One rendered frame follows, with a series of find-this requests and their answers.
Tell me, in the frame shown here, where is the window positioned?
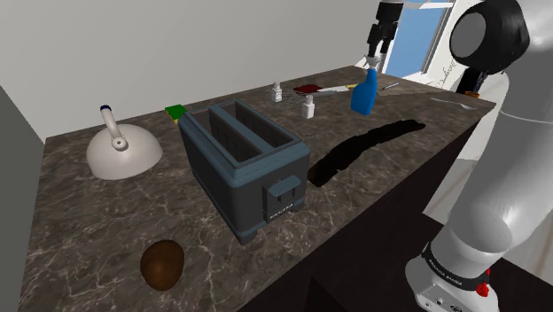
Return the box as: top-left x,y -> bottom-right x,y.
381,0 -> 456,80

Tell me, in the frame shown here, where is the small white bottle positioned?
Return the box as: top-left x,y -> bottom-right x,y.
300,94 -> 316,121

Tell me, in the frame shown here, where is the green and yellow sponge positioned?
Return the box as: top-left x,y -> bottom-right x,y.
164,104 -> 189,125

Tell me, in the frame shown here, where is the white kettle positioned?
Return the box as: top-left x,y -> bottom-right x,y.
85,104 -> 165,181

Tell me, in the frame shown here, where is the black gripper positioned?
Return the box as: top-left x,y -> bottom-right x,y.
366,3 -> 401,59

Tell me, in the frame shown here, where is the blue spray bottle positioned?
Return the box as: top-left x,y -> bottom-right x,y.
350,55 -> 381,117

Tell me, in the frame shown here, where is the brown potato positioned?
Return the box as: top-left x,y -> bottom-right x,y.
139,238 -> 186,293

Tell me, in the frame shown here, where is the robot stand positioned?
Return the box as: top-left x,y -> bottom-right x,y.
302,212 -> 553,312

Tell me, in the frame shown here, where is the red and white spatula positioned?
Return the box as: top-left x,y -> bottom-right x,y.
292,82 -> 360,98

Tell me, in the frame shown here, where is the dark blue-grey toaster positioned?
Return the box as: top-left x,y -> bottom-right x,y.
177,98 -> 312,247

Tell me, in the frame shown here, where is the silver spoon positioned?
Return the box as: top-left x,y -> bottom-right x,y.
429,96 -> 479,112

